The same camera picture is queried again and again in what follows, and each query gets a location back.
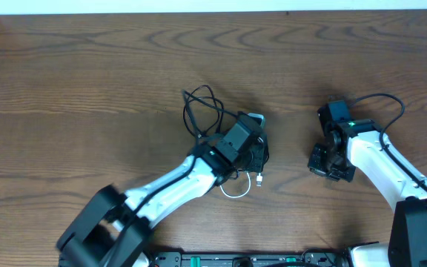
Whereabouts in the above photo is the black USB cable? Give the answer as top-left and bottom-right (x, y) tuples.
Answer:
(181, 84), (240, 140)

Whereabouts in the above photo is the white USB cable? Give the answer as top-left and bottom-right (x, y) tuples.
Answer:
(219, 171), (265, 200)

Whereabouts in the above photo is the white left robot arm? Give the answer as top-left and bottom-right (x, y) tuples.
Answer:
(56, 112), (268, 267)

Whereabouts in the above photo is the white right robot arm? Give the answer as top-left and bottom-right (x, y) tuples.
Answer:
(308, 101), (427, 266)

